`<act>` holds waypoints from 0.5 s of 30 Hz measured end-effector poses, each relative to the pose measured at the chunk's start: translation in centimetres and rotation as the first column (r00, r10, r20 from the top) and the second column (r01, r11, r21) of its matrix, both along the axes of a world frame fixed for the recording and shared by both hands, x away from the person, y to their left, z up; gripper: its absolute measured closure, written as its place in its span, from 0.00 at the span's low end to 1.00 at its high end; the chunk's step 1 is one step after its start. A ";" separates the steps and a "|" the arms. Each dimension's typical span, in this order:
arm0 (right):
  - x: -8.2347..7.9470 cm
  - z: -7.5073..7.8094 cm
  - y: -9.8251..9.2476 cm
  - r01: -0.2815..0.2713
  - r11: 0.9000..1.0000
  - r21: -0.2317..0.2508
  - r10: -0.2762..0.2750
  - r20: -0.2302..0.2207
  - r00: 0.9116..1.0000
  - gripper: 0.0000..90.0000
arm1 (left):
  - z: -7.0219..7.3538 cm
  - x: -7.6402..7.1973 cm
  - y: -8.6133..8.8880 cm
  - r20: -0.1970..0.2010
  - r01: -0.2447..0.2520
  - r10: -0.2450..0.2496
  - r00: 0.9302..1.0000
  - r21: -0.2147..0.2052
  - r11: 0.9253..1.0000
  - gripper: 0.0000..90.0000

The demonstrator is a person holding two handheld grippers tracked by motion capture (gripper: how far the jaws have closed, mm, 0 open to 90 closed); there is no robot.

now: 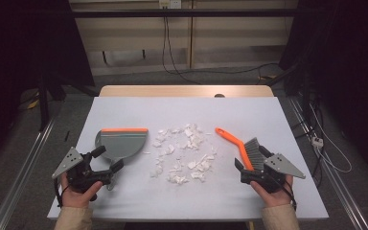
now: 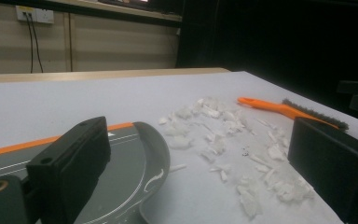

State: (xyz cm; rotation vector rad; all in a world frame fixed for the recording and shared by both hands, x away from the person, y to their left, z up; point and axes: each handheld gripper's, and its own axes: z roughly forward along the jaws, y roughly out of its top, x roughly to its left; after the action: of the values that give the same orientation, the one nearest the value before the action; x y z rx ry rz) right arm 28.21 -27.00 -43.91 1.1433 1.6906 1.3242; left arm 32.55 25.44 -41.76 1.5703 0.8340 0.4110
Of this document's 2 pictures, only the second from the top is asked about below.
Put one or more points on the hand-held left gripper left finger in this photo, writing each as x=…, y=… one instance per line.
x=68, y=168

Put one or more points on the black metal crossbar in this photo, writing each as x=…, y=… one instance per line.
x=121, y=18

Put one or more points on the orange brush with grey bristles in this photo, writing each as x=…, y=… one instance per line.
x=270, y=106

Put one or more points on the pile of white paper scraps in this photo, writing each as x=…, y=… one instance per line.
x=217, y=144

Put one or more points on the grey dustpan with orange edge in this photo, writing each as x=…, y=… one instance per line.
x=127, y=168

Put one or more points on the white wall socket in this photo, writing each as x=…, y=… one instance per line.
x=42, y=15

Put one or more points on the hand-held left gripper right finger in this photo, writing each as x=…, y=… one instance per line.
x=332, y=168

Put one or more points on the black curtain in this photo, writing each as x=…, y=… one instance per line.
x=276, y=37

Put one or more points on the wooden table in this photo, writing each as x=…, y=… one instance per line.
x=105, y=74

